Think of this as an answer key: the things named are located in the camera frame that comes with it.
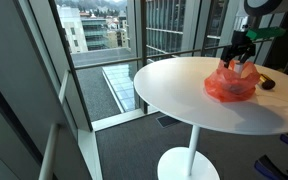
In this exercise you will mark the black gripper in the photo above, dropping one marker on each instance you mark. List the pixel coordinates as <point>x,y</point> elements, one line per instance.
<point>241,44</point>

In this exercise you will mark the white and blue bottle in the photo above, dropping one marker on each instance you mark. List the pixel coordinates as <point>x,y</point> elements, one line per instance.
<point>238,68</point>

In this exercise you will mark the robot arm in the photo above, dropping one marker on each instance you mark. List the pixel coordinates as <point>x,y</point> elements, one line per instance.
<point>246,31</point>

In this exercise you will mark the orange plastic bag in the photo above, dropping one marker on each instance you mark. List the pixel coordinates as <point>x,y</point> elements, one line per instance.
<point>225,85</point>

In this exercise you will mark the brown yellow vitamin bottle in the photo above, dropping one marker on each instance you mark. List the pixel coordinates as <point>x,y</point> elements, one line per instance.
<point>266,83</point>

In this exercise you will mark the metal window handrail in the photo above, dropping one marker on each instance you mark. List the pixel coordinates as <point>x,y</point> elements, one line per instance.
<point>105,63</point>

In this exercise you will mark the blue black equipment base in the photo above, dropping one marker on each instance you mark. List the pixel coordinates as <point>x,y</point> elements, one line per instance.
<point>273,168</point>

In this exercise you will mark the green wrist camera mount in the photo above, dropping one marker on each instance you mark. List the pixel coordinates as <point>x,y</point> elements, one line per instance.
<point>264,33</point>

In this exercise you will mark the white round pedestal table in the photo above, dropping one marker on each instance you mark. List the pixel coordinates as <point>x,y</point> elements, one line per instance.
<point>176,88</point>

